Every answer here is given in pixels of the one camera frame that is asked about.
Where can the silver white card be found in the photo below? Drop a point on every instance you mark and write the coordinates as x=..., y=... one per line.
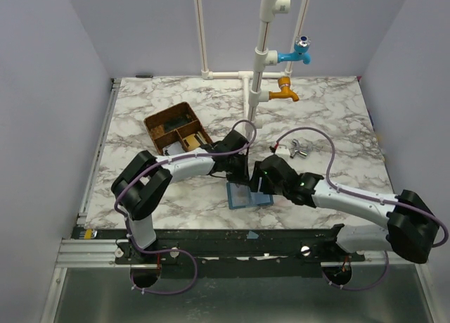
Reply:
x=173, y=149

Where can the black mounting rail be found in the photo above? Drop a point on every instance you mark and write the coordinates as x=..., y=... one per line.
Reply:
x=230, y=253

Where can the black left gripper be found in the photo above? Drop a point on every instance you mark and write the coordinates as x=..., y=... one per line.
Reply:
x=238, y=172

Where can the orange plastic faucet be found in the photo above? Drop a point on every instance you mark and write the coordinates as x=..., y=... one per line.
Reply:
x=285, y=92

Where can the woven brown basket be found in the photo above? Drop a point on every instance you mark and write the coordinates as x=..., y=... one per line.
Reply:
x=173, y=124

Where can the gold card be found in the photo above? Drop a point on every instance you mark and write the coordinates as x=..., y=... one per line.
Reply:
x=194, y=141

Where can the blue leather card holder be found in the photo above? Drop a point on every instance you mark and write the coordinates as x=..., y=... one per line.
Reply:
x=240, y=196

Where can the white pvc pipe frame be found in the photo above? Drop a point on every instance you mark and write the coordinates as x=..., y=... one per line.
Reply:
x=265, y=61

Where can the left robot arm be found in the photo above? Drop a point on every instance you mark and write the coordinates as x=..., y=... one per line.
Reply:
x=140, y=187

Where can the metal tap handle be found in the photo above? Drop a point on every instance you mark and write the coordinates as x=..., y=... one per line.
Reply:
x=299, y=150

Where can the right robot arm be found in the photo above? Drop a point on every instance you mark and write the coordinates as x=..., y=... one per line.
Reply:
x=402, y=224

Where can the aluminium frame rail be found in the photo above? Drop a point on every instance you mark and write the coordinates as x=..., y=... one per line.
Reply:
x=82, y=253

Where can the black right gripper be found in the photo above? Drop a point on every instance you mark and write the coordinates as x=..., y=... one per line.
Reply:
x=258, y=181

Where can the blue plastic faucet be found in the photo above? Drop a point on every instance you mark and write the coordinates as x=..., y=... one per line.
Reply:
x=300, y=51

